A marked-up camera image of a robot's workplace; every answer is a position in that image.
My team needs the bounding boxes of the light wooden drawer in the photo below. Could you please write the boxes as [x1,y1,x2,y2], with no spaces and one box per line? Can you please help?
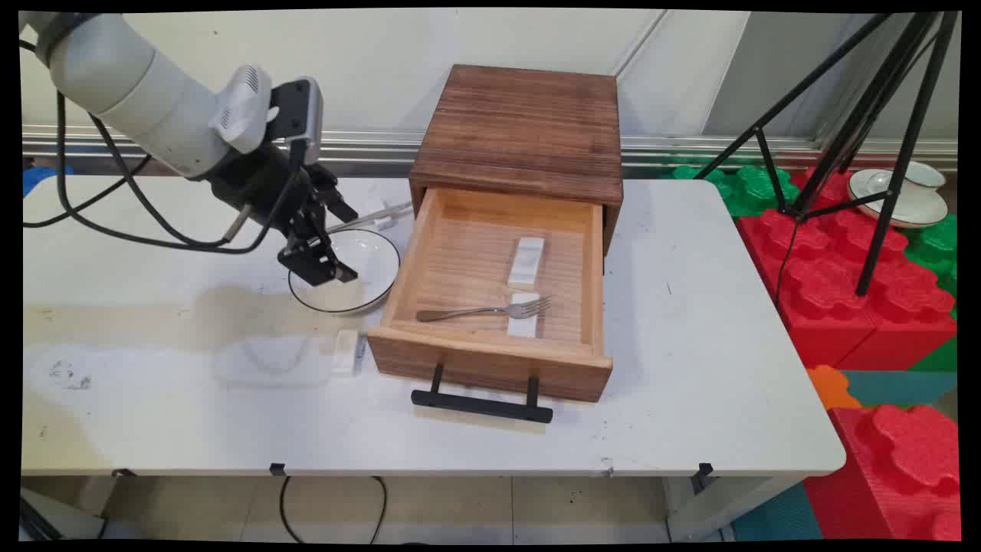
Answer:
[366,186,614,404]

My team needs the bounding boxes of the black drawer handle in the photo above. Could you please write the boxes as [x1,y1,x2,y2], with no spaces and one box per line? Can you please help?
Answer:
[411,362,554,425]

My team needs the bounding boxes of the white table leg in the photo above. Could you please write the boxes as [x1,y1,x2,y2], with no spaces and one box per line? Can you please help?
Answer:
[664,475,804,542]

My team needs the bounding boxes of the orange foam piece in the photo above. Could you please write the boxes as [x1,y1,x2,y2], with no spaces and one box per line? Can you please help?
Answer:
[806,365,863,411]

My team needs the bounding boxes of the teal foam mat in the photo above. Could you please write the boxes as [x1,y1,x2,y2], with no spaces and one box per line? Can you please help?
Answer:
[843,370,959,407]

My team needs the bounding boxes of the silver metal wall rail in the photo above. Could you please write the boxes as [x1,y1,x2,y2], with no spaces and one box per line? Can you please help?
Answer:
[21,125,959,174]

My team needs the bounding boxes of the white teacup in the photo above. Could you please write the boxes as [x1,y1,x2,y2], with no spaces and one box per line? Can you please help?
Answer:
[866,161,947,202]

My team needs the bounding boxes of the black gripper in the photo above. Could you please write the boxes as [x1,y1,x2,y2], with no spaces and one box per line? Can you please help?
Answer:
[203,142,359,288]

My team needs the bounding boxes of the dark brown wooden cabinet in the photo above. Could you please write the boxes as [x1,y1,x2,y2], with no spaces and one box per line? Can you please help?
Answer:
[408,64,624,258]

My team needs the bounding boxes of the silver fork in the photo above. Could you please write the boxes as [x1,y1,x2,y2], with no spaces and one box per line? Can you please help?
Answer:
[416,296,553,323]

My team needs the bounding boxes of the black cable under table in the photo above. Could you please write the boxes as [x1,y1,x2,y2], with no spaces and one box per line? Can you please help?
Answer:
[278,475,388,545]

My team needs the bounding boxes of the black tripod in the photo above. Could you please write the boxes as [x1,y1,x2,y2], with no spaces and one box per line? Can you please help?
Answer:
[694,11,960,298]

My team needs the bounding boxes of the white bowl with black rim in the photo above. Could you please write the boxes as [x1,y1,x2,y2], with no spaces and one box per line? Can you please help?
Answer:
[288,228,401,315]

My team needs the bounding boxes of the red foam building block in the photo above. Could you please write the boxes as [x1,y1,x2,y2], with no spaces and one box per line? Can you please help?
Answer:
[803,404,963,541]
[736,167,959,371]

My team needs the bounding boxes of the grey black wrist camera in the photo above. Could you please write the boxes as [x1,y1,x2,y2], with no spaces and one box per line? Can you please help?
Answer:
[268,77,323,166]

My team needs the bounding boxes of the silver serrated table knife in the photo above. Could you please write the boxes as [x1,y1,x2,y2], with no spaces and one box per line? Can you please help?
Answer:
[326,201,415,233]

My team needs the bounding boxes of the green foam building block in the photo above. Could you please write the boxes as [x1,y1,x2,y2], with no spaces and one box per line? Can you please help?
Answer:
[904,213,959,315]
[663,165,802,218]

